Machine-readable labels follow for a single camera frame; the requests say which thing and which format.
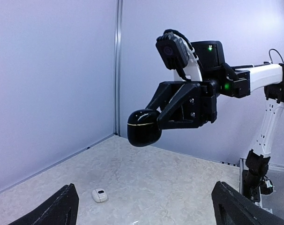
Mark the right black camera cable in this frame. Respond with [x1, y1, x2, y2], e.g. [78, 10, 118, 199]
[164, 29, 205, 78]

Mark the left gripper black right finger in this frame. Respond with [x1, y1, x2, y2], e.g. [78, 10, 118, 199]
[211, 181, 284, 225]

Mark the right aluminium corner post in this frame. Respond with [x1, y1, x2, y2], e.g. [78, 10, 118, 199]
[114, 0, 123, 136]

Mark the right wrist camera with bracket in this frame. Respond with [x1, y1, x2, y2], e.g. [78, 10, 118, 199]
[156, 29, 202, 82]

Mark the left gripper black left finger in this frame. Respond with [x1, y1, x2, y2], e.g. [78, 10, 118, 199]
[11, 183, 79, 225]

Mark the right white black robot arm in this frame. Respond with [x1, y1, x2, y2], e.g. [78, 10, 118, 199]
[128, 38, 284, 199]

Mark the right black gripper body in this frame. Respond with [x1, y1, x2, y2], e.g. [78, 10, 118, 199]
[158, 81, 217, 128]

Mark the black earbuds charging case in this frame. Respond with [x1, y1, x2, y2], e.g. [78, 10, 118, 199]
[127, 109, 162, 147]

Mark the white earbuds charging case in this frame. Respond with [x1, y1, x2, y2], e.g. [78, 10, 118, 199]
[92, 188, 108, 203]

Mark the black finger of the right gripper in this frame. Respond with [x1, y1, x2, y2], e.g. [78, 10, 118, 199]
[157, 82, 202, 129]
[146, 82, 173, 112]

